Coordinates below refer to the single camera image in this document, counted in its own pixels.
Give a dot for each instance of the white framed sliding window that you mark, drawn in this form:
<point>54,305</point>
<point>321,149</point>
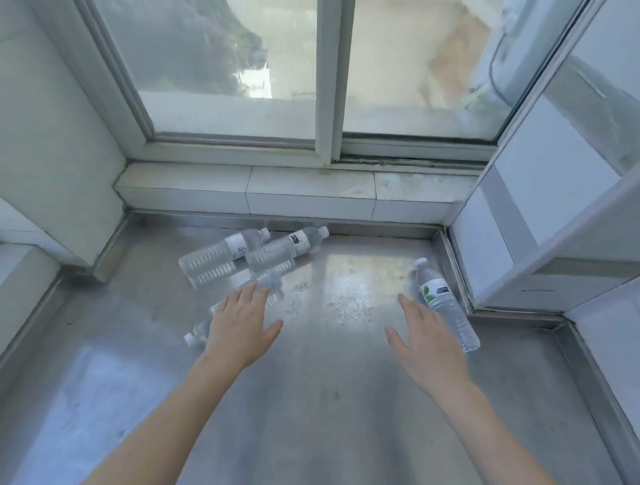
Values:
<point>225,75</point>

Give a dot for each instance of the person's right forearm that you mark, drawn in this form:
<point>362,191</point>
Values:
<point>490,439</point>

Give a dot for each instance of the person's left forearm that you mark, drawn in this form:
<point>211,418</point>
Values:
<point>165,429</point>

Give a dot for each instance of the person's left hand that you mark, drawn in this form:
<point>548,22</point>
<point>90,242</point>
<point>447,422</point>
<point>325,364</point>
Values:
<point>235,335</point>

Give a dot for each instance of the person's right hand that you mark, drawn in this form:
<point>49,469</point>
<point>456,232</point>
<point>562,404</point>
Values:
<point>435,360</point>

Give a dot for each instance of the clear plastic water bottle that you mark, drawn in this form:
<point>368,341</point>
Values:
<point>275,252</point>
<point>202,327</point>
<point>210,262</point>
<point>440,295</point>

